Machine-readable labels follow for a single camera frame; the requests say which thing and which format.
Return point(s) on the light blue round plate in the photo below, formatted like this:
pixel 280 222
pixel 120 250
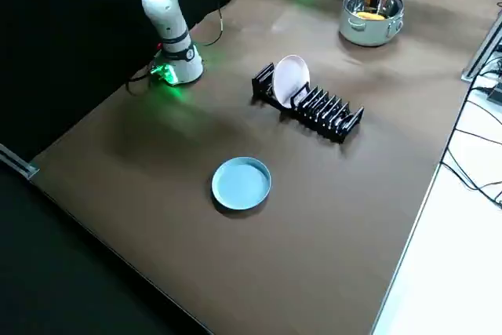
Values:
pixel 241 184

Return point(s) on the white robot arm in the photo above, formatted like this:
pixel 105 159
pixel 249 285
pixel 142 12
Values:
pixel 164 17

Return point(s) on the yellow corn cob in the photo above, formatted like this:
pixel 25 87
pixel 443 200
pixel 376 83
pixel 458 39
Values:
pixel 370 17

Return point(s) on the aluminium table edge profile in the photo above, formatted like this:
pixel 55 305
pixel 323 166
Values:
pixel 19 160

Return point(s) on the pale pink round plate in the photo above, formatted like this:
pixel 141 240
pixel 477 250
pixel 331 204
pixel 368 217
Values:
pixel 290 80

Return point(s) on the black slotted dish rack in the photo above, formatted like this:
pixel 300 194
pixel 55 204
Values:
pixel 329 119

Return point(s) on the aluminium frame profile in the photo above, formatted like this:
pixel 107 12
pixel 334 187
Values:
pixel 482 48

